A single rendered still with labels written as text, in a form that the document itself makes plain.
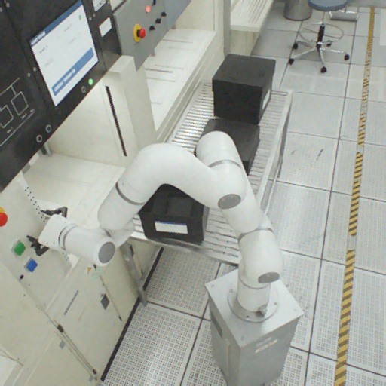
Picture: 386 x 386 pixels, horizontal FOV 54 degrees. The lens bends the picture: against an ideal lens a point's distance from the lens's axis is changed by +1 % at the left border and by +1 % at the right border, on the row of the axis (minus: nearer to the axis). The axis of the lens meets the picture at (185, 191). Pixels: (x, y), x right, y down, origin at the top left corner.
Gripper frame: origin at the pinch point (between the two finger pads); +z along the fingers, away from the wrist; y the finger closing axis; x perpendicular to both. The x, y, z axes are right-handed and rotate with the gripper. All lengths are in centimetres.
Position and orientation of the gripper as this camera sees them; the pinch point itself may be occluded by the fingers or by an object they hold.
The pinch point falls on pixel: (38, 225)
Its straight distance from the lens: 132.4
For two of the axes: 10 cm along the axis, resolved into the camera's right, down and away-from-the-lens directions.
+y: 4.0, -8.7, 2.9
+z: -8.1, -1.9, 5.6
